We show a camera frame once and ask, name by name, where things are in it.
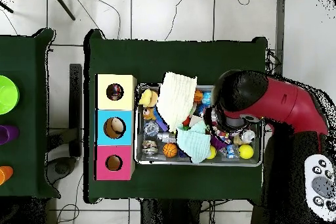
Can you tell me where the yellow plush duck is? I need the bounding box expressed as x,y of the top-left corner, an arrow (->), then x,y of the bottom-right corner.
138,88 -> 159,108

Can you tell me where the grey rounded stand base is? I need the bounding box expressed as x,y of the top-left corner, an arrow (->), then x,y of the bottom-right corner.
45,156 -> 77,185

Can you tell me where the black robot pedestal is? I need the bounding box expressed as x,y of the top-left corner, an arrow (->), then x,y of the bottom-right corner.
140,198 -> 203,224

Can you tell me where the orange cup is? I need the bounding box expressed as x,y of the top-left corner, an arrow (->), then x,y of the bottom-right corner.
0,166 -> 14,186

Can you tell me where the globe print ball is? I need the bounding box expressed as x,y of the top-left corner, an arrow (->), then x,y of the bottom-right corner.
201,91 -> 213,104

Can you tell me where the cream waffle cloth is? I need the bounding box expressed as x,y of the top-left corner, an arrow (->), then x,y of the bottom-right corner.
157,72 -> 198,133

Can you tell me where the black upright panel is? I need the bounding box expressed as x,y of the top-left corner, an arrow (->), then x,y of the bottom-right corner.
68,63 -> 83,158

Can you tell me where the lime green bowl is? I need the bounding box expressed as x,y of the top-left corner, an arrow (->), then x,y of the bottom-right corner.
0,75 -> 20,116

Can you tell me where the white baseball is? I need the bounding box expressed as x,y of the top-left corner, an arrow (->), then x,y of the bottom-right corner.
240,129 -> 256,145

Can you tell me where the black tripod leg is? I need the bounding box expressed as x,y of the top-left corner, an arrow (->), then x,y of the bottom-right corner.
48,0 -> 76,22
0,1 -> 14,14

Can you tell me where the purple cup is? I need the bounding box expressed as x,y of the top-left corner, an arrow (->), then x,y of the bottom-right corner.
0,125 -> 20,145

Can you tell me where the purple knobby ball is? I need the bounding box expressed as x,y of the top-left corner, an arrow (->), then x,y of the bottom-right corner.
209,135 -> 226,152

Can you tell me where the mint waffle cloth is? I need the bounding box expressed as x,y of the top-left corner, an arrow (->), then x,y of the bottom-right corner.
176,120 -> 213,164

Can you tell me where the wooden box with three holes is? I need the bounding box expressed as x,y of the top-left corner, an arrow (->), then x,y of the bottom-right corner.
93,73 -> 138,181

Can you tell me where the yellow ball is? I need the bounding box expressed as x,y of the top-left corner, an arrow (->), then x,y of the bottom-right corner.
238,144 -> 255,160
207,145 -> 218,160

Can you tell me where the shallow mesh bin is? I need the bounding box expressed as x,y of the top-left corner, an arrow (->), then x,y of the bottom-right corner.
133,83 -> 263,168

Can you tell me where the orange basketball toy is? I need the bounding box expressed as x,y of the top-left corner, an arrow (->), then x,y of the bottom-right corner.
162,143 -> 179,158

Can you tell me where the dark green side table cloth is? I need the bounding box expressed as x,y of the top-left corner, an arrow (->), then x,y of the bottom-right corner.
0,28 -> 62,199

